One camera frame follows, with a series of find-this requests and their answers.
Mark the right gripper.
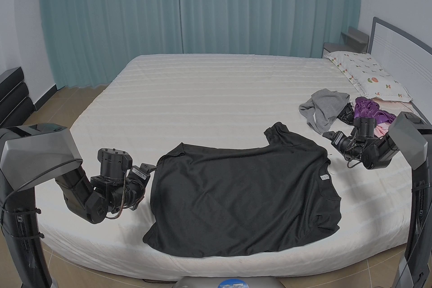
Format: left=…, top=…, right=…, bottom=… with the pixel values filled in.
left=322, top=131, right=367, bottom=160

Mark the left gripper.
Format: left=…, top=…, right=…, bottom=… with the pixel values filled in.
left=109, top=179, right=146, bottom=213

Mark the black T-shirt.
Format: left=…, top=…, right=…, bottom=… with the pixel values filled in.
left=142, top=122, right=342, bottom=258

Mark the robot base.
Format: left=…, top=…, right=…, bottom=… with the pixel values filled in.
left=172, top=276, right=284, bottom=288

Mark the bed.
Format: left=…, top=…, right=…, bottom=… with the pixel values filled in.
left=32, top=17, right=432, bottom=282

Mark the black patterned garment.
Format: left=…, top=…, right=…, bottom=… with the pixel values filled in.
left=337, top=103, right=356, bottom=125

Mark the grey garment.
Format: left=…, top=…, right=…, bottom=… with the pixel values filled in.
left=299, top=88, right=351, bottom=135

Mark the purple garment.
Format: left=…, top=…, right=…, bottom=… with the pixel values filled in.
left=353, top=97, right=397, bottom=128

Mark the pink garment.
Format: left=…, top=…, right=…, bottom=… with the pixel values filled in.
left=373, top=123, right=392, bottom=139

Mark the white printed pillow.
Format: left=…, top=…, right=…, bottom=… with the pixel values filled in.
left=324, top=51, right=413, bottom=103

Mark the grey bedside table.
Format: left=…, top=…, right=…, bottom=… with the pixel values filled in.
left=323, top=27, right=369, bottom=59

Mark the black chest of drawers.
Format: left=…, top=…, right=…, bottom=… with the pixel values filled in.
left=0, top=67, right=34, bottom=128

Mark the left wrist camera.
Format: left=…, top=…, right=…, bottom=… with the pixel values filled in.
left=130, top=163, right=151, bottom=185

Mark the black cable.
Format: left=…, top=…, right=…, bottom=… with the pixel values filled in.
left=0, top=158, right=83, bottom=213

